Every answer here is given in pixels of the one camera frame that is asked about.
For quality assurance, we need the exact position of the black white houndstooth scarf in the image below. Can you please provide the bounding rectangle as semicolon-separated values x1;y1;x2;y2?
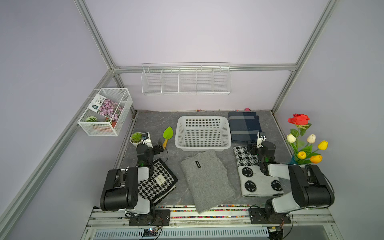
139;159;179;205

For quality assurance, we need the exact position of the smiley houndstooth white scarf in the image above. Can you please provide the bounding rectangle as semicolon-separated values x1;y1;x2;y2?
234;146;284;197

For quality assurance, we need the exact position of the grey scarf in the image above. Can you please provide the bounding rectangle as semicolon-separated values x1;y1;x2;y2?
181;150;235;214

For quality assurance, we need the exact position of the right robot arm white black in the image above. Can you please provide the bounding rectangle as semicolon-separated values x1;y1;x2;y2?
247;142;336;216

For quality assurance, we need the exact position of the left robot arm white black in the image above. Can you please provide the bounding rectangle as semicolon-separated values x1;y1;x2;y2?
100;143;164;215

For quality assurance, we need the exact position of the navy striped folded scarf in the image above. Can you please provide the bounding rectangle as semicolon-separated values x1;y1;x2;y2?
228;112;262;143

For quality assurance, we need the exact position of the white plastic basket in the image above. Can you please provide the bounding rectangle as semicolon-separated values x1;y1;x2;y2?
175;116;232;152

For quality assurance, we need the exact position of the green toy shovel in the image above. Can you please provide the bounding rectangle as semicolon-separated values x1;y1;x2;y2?
163;127;174;148

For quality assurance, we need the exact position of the small potted green plant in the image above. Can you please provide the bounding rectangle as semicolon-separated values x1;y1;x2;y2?
130;132;143;147

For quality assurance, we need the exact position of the artificial flower bouquet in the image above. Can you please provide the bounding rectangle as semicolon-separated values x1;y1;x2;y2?
286;114;329;165

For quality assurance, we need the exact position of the flower seed packet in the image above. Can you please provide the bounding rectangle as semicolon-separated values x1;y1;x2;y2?
88;94;123;122

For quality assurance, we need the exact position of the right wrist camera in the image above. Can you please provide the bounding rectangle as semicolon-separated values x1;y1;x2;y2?
257;132;266;148

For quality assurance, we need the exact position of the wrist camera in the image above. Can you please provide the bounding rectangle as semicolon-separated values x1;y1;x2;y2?
142;133;153;148
257;132;266;148

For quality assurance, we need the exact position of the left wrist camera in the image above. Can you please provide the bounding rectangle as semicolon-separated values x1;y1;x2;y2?
142;133;153;148

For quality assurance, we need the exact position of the white mesh wall basket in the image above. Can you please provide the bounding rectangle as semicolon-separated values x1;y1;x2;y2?
78;88;133;137

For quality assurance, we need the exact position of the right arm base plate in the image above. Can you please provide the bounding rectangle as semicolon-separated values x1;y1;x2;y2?
249;208;292;225

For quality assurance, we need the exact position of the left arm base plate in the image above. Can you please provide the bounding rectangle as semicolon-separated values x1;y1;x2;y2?
129;210;171;227

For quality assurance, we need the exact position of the white wire wall shelf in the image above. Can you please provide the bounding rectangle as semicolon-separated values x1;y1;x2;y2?
141;65;232;95

